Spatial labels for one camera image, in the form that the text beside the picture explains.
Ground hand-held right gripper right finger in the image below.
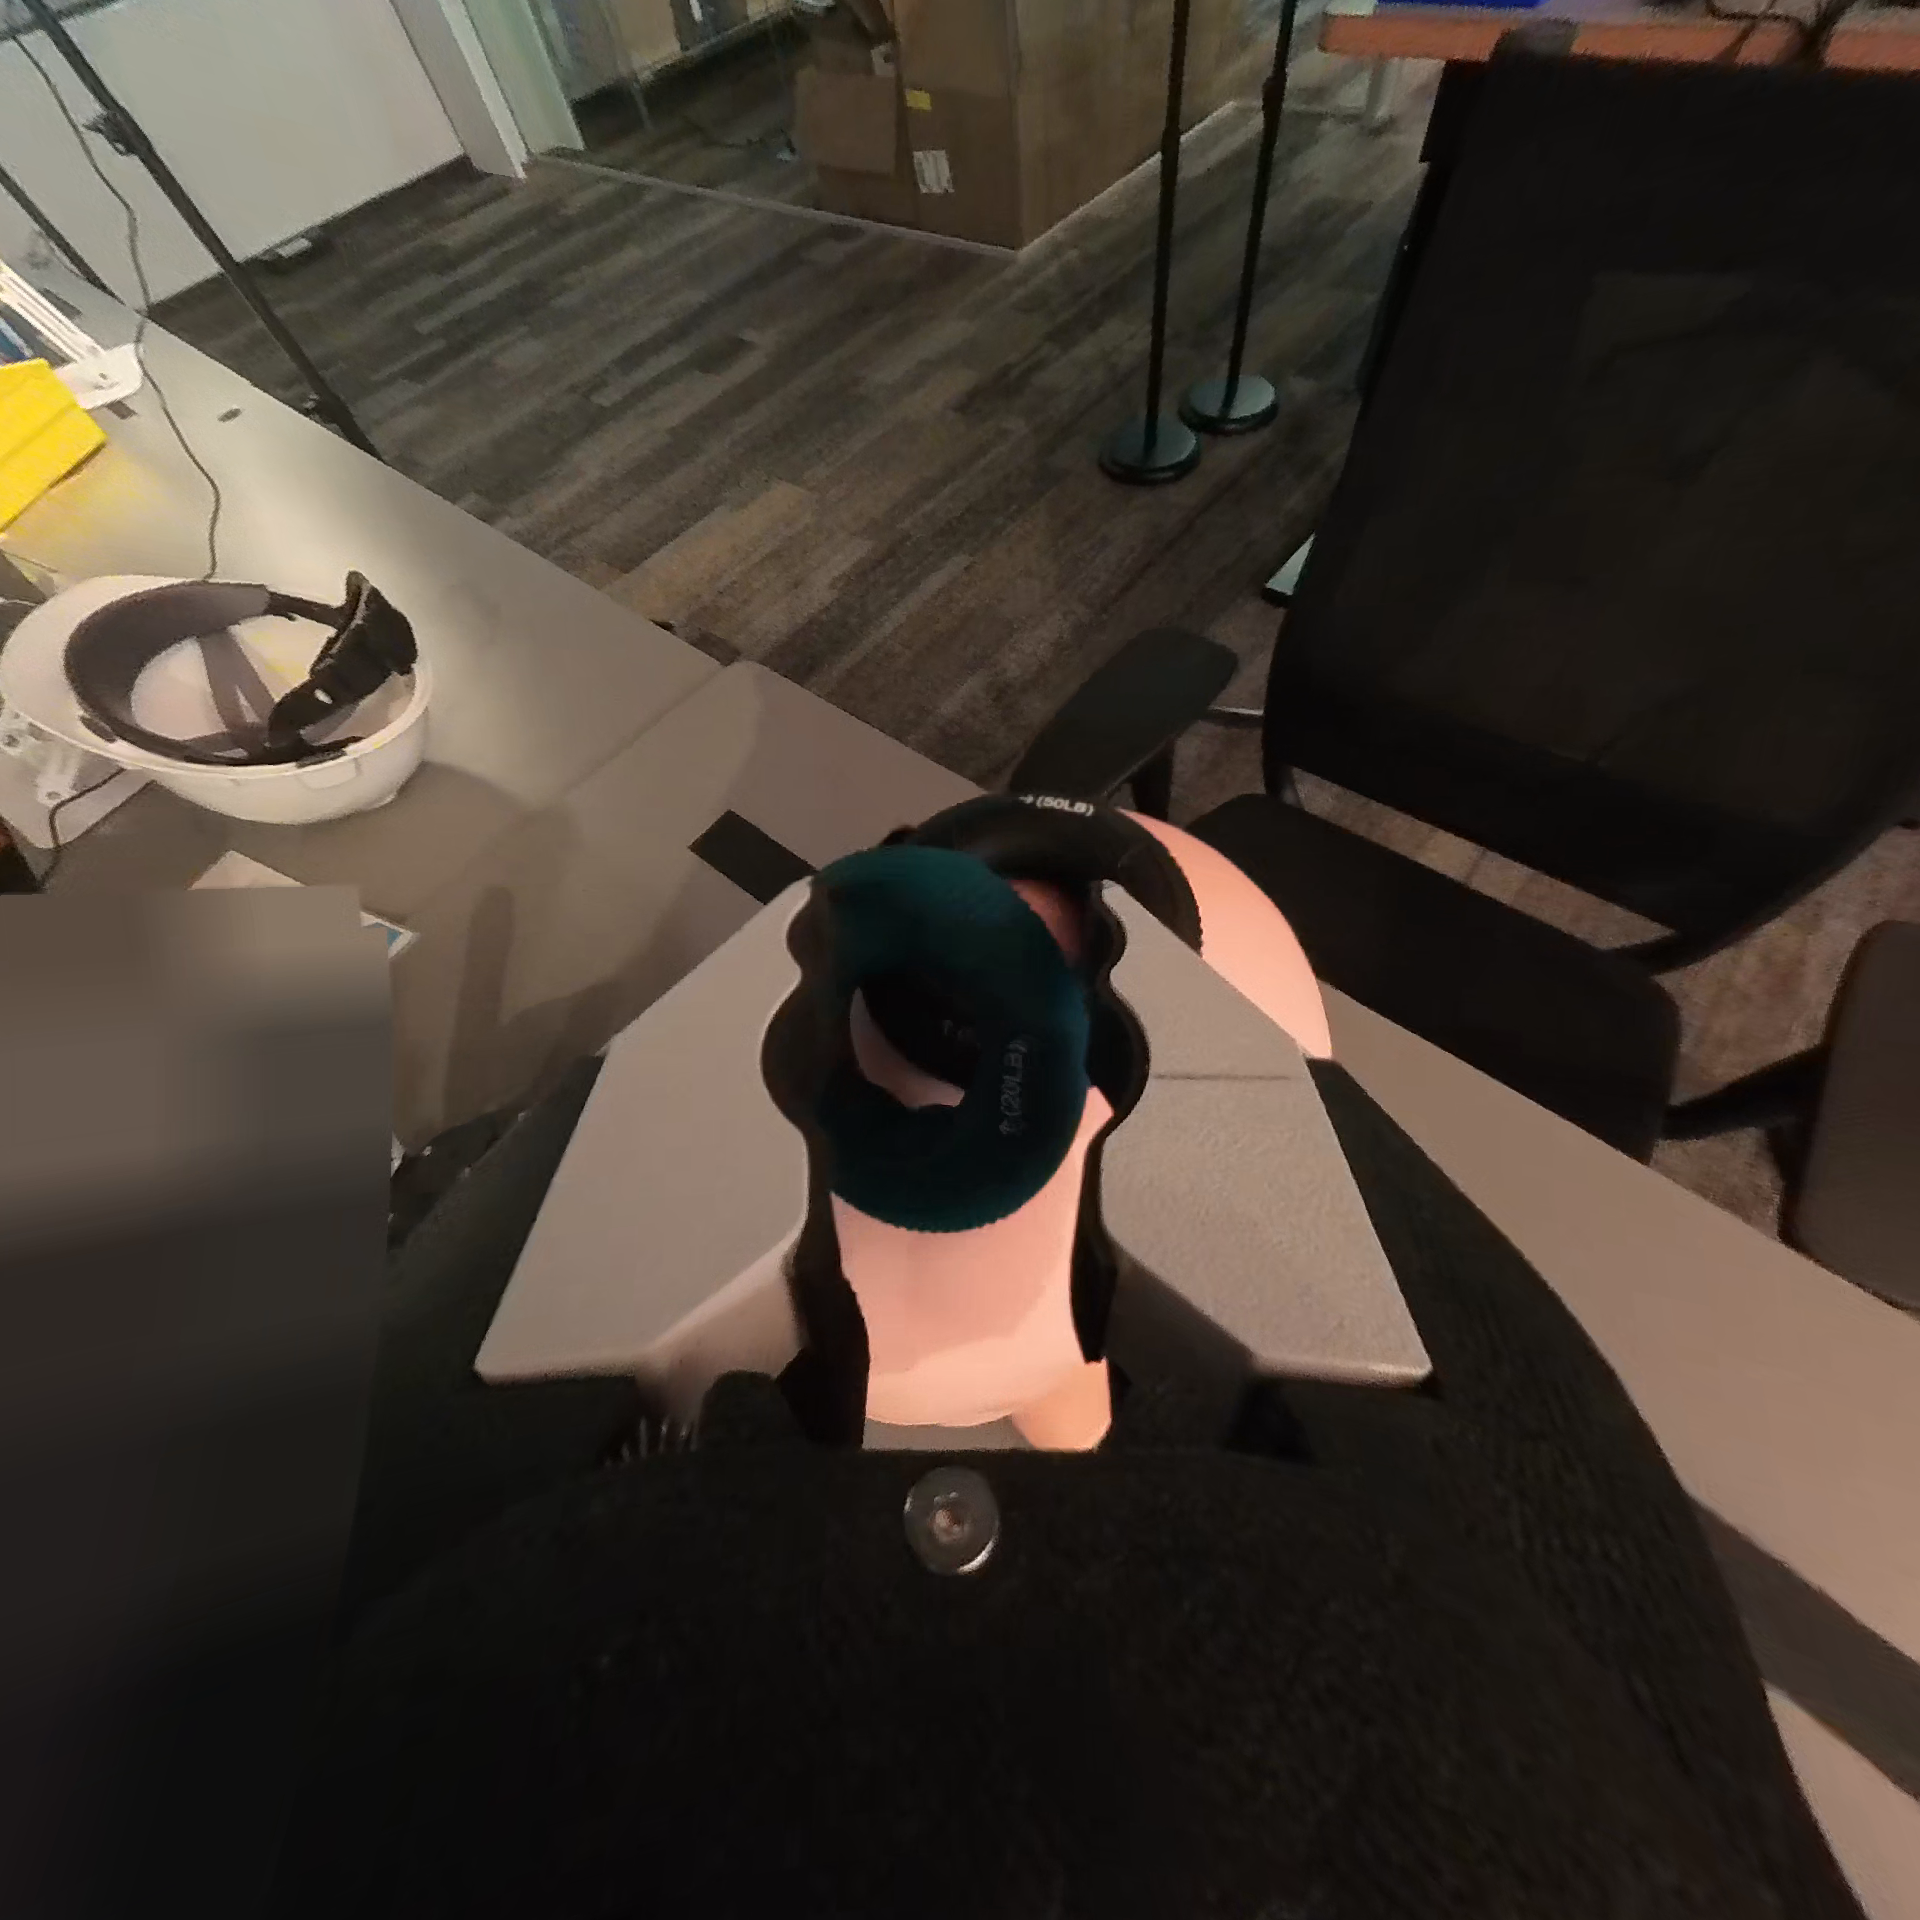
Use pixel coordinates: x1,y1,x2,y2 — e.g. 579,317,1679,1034
1069,879,1439,1395

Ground black rubber grip ring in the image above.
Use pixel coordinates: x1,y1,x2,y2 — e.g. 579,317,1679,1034
912,793,1213,962

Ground black cable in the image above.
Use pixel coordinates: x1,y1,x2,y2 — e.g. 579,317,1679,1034
0,22,231,590

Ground wooden desk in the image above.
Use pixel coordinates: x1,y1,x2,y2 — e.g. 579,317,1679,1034
1317,0,1920,75

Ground yellow plastic tray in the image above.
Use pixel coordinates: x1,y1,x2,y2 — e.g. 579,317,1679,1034
0,356,111,535

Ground teal rubber grip ring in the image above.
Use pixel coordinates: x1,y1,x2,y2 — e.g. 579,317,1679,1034
807,844,1117,1243

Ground black tape strip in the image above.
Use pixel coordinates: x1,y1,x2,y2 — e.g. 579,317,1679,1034
686,806,817,906

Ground stacked cardboard boxes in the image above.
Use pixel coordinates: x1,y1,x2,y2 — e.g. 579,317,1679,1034
792,0,1248,255

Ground black tripod stand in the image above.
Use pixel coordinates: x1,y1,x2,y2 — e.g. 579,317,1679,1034
0,0,384,460

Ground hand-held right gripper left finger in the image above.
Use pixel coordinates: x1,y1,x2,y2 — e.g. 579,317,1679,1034
475,870,877,1447

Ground white plastic rack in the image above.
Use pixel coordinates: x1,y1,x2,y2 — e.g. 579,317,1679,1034
0,252,150,411

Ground white hard hat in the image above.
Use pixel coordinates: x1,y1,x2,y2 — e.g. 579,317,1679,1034
0,567,439,831

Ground white and blue paper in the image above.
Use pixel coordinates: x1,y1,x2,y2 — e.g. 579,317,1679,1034
192,844,421,966

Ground black stanchion post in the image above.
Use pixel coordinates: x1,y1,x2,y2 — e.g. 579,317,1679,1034
1098,0,1207,489
1181,0,1289,440

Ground black mesh office chair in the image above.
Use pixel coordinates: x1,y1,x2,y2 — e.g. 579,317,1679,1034
1033,20,1920,1171

